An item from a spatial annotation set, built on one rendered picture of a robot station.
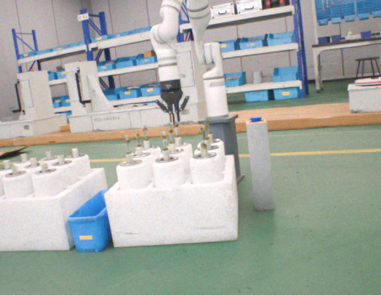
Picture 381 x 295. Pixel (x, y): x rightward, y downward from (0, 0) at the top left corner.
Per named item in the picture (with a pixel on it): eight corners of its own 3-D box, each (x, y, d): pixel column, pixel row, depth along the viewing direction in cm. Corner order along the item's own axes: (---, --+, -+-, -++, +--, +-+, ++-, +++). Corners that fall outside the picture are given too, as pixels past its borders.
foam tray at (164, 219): (142, 206, 159) (136, 163, 156) (238, 198, 153) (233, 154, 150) (113, 247, 121) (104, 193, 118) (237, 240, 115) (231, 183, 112)
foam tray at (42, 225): (31, 213, 168) (23, 174, 165) (111, 209, 160) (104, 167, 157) (-29, 252, 130) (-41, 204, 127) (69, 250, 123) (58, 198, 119)
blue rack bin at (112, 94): (115, 99, 742) (113, 88, 738) (132, 97, 726) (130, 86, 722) (100, 102, 697) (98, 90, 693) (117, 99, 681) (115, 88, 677)
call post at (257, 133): (254, 204, 144) (246, 121, 138) (272, 202, 143) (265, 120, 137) (254, 211, 137) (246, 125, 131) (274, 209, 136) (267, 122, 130)
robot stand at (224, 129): (216, 177, 188) (208, 116, 183) (244, 177, 182) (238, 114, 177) (205, 186, 176) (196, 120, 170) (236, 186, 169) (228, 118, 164)
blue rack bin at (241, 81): (225, 86, 644) (223, 74, 640) (247, 84, 628) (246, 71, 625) (216, 88, 599) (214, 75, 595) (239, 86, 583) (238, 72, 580)
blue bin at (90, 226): (106, 219, 149) (100, 189, 147) (132, 217, 147) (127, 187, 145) (72, 254, 120) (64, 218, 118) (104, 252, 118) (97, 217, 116)
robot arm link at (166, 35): (163, 34, 130) (172, -1, 132) (147, 39, 137) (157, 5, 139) (177, 43, 135) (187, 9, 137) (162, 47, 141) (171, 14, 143)
